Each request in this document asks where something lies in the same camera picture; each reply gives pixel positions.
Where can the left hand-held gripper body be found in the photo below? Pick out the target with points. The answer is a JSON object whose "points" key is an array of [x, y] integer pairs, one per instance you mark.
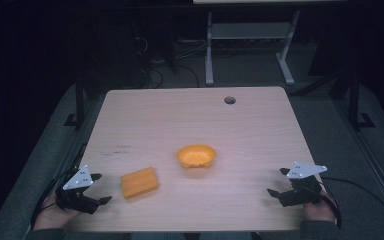
{"points": [[78, 179]]}

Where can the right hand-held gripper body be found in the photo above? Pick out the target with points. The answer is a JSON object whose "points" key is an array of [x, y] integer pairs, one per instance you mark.
{"points": [[305, 190]]}

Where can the person's right hand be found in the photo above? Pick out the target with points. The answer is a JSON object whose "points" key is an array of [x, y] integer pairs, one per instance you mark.
{"points": [[320, 212]]}

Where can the person's left hand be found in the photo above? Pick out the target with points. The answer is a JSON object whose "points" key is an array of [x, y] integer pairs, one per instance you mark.
{"points": [[51, 216]]}

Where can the orange ribbed rectangular block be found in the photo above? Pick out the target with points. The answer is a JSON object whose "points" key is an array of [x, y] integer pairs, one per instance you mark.
{"points": [[139, 182]]}

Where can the black metal stand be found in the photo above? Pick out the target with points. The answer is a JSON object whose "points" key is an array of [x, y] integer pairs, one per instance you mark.
{"points": [[79, 100], [354, 100]]}

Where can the orange perforated plastic bowl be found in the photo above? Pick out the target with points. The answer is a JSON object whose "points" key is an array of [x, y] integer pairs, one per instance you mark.
{"points": [[196, 156]]}

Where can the aluminium floor rail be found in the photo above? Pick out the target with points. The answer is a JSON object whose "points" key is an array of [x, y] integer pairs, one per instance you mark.
{"points": [[373, 156]]}

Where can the white metal desk frame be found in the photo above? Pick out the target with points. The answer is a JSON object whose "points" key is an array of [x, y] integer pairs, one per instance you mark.
{"points": [[209, 66]]}

